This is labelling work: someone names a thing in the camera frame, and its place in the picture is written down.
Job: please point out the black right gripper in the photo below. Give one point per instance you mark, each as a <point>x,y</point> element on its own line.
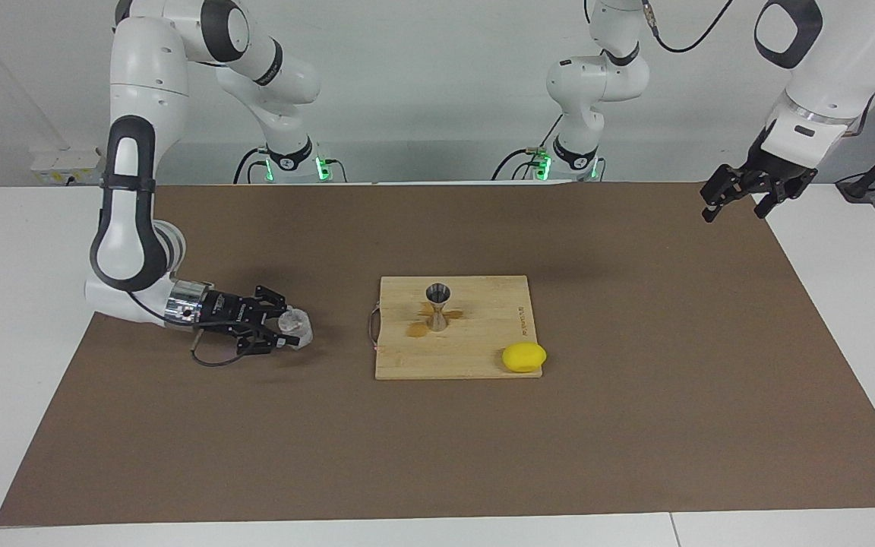
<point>231,311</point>

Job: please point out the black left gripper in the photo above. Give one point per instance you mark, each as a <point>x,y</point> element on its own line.
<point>779,178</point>

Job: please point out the clear glass cup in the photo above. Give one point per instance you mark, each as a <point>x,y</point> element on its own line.
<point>297,327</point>

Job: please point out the steel double jigger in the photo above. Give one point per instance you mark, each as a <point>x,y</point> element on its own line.
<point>438,311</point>

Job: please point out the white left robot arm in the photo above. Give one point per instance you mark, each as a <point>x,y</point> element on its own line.
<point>597,80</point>

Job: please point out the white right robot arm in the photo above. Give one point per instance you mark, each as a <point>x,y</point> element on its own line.
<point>141,91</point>

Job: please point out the brown table mat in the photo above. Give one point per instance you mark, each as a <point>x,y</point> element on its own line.
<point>437,456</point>

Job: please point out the bamboo cutting board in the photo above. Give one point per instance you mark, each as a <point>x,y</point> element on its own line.
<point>483,334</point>

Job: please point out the white power strip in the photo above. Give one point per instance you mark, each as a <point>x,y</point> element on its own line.
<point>65,167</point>

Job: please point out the yellow lemon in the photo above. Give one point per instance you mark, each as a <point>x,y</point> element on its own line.
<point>524,357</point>

